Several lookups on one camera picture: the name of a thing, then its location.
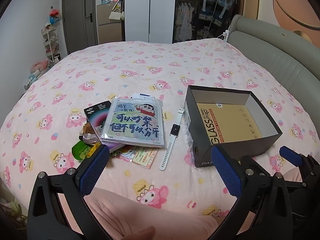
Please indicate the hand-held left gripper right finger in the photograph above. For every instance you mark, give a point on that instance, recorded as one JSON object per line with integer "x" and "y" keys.
{"x": 225, "y": 172}

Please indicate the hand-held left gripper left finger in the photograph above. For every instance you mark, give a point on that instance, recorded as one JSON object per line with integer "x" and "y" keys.
{"x": 95, "y": 170}

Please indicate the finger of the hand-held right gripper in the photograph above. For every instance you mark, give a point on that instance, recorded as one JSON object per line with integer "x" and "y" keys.
{"x": 290, "y": 155}
{"x": 250, "y": 161}

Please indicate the dark cardboard shoe box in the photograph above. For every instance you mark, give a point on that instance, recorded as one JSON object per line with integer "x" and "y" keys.
{"x": 255, "y": 146}

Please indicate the green yellow corn packet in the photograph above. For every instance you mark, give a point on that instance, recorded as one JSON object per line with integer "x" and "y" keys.
{"x": 80, "y": 150}

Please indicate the cartoon bead art packet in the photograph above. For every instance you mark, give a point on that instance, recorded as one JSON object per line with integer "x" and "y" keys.
{"x": 135, "y": 122}

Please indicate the brown snack packet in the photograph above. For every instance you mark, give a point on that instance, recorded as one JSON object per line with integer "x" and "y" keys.
{"x": 88, "y": 138}

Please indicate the yellow screen protector packet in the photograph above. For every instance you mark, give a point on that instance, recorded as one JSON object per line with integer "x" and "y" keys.
{"x": 232, "y": 120}

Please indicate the black gradient product box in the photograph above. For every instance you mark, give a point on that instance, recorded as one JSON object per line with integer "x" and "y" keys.
{"x": 96, "y": 117}

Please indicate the white smartwatch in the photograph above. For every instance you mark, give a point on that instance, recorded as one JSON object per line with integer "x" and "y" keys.
{"x": 174, "y": 129}

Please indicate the white blue wet wipes pack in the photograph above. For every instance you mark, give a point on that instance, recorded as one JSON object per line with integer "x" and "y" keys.
{"x": 141, "y": 95}

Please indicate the pale green cloth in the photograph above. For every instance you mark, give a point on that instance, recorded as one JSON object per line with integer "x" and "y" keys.
{"x": 12, "y": 207}

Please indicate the grey padded headboard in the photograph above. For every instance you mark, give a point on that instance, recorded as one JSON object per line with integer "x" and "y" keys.
{"x": 275, "y": 55}

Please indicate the pile of small boxes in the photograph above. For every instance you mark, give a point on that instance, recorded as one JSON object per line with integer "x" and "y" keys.
{"x": 32, "y": 78}

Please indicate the pink printed blanket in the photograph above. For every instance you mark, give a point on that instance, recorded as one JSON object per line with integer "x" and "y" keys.
{"x": 150, "y": 67}

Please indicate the pink bag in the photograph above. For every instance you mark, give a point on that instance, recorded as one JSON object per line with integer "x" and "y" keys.
{"x": 40, "y": 66}

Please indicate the white plug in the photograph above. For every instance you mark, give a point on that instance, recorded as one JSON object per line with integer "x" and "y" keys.
{"x": 225, "y": 34}

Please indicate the white shelf rack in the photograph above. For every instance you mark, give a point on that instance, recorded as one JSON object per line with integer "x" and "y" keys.
{"x": 51, "y": 45}

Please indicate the brown cabinet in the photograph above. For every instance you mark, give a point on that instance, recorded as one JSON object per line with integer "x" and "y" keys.
{"x": 107, "y": 30}

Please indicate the dark grey door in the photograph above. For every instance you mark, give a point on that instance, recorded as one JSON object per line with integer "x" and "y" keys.
{"x": 77, "y": 17}

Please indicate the row of hanging clothes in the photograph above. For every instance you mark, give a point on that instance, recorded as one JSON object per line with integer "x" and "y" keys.
{"x": 186, "y": 20}

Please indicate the white handbag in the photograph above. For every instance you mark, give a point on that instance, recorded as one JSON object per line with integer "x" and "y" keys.
{"x": 115, "y": 15}

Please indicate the white wardrobe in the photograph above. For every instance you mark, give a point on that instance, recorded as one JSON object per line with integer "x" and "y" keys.
{"x": 150, "y": 10}

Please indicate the round peach wall panel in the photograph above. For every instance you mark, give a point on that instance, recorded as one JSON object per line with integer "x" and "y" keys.
{"x": 262, "y": 0}

